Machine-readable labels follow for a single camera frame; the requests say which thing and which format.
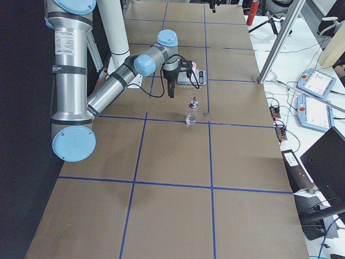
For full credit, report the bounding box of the red cylinder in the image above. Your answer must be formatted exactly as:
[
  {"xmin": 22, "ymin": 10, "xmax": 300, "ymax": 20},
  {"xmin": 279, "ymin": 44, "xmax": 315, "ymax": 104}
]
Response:
[{"xmin": 246, "ymin": 0, "xmax": 260, "ymax": 26}]

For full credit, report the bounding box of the near teach pendant tablet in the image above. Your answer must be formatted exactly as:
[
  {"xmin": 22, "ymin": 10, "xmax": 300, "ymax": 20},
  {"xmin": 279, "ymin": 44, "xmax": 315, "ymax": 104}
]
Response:
[{"xmin": 297, "ymin": 95, "xmax": 334, "ymax": 132}]

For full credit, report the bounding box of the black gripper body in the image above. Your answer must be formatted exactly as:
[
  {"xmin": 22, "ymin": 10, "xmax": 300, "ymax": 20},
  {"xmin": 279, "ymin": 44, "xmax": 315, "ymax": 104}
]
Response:
[{"xmin": 163, "ymin": 59, "xmax": 193, "ymax": 83}]

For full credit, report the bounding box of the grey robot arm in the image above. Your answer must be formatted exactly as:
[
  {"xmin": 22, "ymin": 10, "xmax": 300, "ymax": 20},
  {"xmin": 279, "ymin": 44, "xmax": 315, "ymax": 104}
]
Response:
[{"xmin": 45, "ymin": 1, "xmax": 194, "ymax": 162}]

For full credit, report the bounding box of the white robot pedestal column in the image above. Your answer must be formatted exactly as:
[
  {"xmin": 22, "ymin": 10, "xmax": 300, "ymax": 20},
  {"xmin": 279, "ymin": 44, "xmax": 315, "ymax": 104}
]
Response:
[{"xmin": 96, "ymin": 0, "xmax": 130, "ymax": 74}]

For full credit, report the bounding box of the long metal grabber stick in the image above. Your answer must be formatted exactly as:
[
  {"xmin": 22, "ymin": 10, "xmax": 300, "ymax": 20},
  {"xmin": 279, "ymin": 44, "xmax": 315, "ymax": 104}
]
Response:
[{"xmin": 270, "ymin": 79, "xmax": 345, "ymax": 113}]

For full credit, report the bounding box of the dark box with white label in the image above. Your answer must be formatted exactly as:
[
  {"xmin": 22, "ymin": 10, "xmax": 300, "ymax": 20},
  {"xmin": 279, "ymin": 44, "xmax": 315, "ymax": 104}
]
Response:
[{"xmin": 281, "ymin": 149, "xmax": 318, "ymax": 194}]

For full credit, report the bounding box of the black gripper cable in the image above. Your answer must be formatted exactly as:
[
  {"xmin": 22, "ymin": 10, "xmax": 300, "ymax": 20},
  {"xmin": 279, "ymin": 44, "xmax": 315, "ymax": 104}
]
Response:
[{"xmin": 126, "ymin": 54, "xmax": 201, "ymax": 98}]

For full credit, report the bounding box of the black monitor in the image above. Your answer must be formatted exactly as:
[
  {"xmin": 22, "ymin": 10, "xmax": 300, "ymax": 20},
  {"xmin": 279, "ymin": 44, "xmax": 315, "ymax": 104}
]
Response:
[{"xmin": 300, "ymin": 126, "xmax": 344, "ymax": 206}]

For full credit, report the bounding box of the teach pendant tablet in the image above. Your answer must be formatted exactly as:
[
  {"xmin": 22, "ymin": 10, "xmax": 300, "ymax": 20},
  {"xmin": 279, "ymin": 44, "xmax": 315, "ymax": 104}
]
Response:
[
  {"xmin": 297, "ymin": 95, "xmax": 334, "ymax": 132},
  {"xmin": 296, "ymin": 69, "xmax": 336, "ymax": 99}
]

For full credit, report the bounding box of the black tripod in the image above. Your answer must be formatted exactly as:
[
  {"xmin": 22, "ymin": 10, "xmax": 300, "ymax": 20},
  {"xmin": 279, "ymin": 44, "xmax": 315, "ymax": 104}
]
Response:
[{"xmin": 249, "ymin": 10, "xmax": 282, "ymax": 36}]

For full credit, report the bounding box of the white digital kitchen scale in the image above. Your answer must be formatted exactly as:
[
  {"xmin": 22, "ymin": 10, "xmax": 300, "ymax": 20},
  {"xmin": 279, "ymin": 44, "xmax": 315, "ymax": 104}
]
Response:
[{"xmin": 177, "ymin": 69, "xmax": 207, "ymax": 85}]

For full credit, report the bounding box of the far teach pendant tablet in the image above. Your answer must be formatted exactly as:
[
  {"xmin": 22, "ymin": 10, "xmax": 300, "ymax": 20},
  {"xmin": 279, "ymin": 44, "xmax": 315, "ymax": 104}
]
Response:
[{"xmin": 296, "ymin": 69, "xmax": 336, "ymax": 99}]

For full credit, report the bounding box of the aluminium frame post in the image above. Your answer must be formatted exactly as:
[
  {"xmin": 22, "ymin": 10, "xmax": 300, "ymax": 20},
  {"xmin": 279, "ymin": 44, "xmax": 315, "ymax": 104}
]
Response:
[{"xmin": 257, "ymin": 0, "xmax": 306, "ymax": 84}]

